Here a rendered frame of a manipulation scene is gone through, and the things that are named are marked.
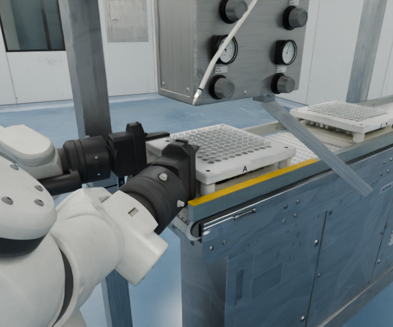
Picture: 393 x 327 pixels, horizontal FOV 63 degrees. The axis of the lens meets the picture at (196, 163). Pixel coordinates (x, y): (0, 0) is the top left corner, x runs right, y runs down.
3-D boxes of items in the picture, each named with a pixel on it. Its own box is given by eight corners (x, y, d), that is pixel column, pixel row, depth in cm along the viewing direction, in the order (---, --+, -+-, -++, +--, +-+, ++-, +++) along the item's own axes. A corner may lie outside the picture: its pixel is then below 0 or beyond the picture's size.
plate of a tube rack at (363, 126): (362, 134, 84) (364, 126, 83) (288, 115, 103) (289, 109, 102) (406, 120, 97) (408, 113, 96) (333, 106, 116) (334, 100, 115)
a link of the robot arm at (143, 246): (138, 163, 46) (83, 200, 36) (195, 213, 45) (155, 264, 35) (107, 210, 52) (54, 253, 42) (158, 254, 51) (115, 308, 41)
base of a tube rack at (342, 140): (358, 152, 86) (360, 143, 85) (286, 130, 105) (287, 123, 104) (402, 136, 99) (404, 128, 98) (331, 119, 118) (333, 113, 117)
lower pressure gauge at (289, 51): (280, 66, 48) (283, 39, 47) (273, 65, 49) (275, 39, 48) (296, 64, 50) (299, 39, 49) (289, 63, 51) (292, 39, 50)
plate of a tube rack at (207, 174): (223, 130, 88) (223, 122, 87) (296, 156, 69) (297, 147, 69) (142, 147, 75) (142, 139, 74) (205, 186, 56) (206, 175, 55)
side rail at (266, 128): (126, 170, 75) (125, 157, 73) (123, 167, 76) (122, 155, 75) (397, 101, 145) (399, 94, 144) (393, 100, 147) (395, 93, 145)
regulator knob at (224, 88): (218, 103, 42) (220, 68, 40) (208, 100, 44) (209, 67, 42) (237, 100, 44) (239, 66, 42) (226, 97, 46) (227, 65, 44)
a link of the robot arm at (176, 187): (157, 135, 57) (117, 159, 47) (207, 142, 53) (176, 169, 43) (161, 198, 62) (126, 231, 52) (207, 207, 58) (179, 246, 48)
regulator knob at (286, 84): (282, 97, 49) (285, 68, 47) (270, 95, 51) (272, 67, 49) (296, 95, 51) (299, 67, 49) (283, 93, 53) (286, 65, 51)
